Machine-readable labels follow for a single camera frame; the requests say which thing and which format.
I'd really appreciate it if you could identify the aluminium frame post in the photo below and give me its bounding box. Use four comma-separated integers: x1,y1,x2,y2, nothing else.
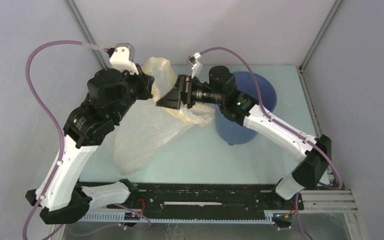
63,0,108,69
299,0,345,72

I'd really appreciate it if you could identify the right aluminium frame post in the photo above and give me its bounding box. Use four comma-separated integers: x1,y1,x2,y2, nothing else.
299,0,345,72

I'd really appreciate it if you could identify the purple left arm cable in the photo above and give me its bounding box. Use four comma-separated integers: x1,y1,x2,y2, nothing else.
22,40,152,240

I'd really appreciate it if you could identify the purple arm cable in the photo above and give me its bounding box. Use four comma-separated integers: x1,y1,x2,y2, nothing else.
22,40,152,240
198,46,344,240

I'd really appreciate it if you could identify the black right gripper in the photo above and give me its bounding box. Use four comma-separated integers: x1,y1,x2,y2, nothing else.
156,74,224,110

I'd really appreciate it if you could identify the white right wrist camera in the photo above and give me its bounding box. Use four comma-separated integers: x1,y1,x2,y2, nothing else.
186,52,203,79

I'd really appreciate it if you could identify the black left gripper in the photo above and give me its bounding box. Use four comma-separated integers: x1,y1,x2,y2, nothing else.
112,62,155,122

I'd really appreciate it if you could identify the blue plastic trash bin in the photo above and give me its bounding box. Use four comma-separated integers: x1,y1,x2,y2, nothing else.
214,70,278,147

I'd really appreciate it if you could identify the left aluminium frame post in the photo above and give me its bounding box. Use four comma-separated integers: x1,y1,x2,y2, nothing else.
63,0,108,69

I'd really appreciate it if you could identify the translucent yellowish plastic trash bag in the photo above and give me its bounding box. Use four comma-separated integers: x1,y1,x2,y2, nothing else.
112,57,215,175

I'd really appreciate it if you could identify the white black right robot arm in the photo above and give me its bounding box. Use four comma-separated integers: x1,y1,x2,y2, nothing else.
156,65,332,209

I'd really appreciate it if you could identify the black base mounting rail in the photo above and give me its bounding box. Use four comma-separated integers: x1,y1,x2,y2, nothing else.
105,181,304,223

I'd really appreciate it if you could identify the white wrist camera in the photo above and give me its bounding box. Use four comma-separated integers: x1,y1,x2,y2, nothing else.
109,43,139,75
186,52,203,79

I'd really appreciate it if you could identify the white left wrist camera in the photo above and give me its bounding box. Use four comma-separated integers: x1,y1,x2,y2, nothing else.
109,43,139,75

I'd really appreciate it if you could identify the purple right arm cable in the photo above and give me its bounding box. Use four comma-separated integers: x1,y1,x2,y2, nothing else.
198,46,344,240

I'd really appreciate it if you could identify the grey slotted cable duct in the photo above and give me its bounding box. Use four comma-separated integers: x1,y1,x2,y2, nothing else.
79,211,294,226

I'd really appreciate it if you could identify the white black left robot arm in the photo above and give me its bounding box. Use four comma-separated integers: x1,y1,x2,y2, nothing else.
25,68,155,225

